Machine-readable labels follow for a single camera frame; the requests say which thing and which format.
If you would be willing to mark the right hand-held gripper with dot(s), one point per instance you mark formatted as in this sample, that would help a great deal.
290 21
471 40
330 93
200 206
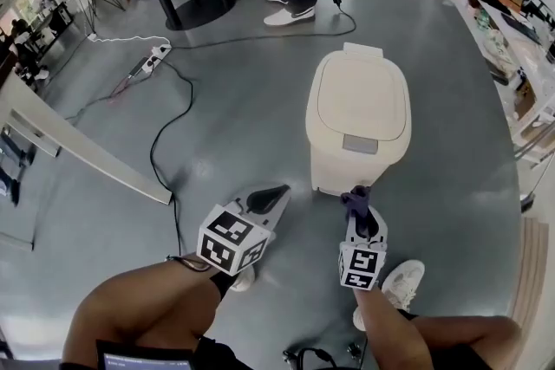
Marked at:
360 268

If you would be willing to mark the white power strip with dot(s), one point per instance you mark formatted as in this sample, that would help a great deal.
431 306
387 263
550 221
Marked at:
157 58

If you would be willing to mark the white desk brown top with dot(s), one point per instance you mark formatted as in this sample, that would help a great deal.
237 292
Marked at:
86 151

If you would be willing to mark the person's right white sneaker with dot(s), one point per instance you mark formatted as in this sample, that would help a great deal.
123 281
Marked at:
405 281

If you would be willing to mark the person's right forearm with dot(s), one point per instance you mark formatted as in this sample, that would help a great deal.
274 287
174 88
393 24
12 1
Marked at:
390 333

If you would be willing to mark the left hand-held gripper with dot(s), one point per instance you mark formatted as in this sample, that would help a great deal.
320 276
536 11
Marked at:
225 247

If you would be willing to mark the beige plastic trash bin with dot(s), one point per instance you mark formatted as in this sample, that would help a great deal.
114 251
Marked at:
360 99

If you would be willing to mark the person's left forearm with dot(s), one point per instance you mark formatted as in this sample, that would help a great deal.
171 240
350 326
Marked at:
143 286

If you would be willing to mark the floor squeegee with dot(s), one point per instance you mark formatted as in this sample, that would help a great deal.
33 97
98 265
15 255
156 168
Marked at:
526 201

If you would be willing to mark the dark purple cloth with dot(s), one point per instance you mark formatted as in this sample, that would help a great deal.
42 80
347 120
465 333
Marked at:
357 201

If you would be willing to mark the black tablet screen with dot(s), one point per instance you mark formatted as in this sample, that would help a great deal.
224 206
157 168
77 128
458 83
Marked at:
143 359

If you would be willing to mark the person's leg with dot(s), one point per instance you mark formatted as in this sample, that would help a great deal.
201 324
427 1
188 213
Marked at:
182 325
468 338

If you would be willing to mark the black phone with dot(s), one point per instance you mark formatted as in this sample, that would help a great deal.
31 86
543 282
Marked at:
138 68

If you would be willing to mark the person's left leg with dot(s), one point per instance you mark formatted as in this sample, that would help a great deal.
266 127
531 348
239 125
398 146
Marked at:
182 325

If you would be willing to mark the person's right leg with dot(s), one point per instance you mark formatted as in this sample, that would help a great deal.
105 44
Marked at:
468 338

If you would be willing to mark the white shelving unit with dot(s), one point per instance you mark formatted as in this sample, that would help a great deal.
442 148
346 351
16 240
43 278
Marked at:
511 34

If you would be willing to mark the person's left white sneaker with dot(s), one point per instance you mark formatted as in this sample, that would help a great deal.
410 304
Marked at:
243 279

